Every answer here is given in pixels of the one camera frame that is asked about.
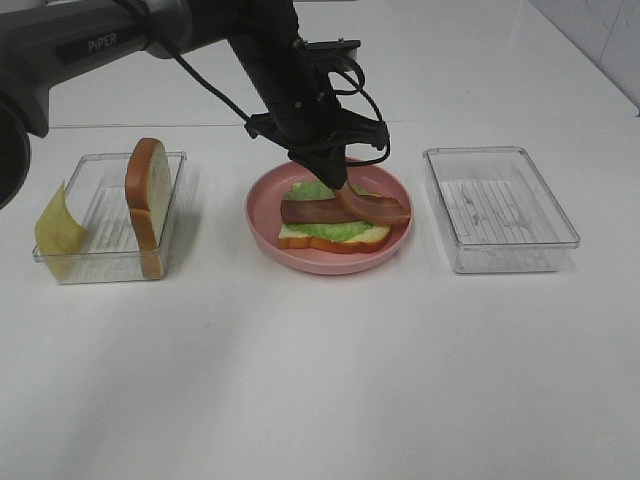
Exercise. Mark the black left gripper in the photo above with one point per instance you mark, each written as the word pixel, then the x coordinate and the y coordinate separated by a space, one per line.
pixel 314 109

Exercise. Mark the curved bacon strip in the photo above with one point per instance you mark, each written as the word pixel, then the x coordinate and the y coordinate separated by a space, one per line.
pixel 373 209

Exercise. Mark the green lettuce leaf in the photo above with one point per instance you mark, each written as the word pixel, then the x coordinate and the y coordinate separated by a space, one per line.
pixel 356 231

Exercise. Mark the bread slice from tray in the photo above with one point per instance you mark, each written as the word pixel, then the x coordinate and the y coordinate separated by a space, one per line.
pixel 338 248

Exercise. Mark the yellow cheese slice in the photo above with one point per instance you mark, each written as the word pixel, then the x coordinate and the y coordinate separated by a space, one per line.
pixel 59 235

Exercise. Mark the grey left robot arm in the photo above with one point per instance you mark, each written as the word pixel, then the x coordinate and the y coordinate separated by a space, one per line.
pixel 45 46

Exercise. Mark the pink round plate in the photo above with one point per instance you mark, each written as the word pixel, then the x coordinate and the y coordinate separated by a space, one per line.
pixel 262 209

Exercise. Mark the bread slice in left tray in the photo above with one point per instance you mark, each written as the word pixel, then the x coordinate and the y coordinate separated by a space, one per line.
pixel 148 190

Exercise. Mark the right clear plastic tray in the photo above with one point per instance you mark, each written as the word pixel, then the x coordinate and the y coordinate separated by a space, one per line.
pixel 495 211

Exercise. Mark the clear plastic tray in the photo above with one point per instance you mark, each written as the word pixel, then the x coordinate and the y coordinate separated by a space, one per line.
pixel 495 211
pixel 95 197

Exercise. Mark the left clear plastic tray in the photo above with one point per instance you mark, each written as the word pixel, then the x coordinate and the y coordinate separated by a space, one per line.
pixel 95 197

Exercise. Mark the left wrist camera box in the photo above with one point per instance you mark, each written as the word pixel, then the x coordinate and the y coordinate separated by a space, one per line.
pixel 317 51

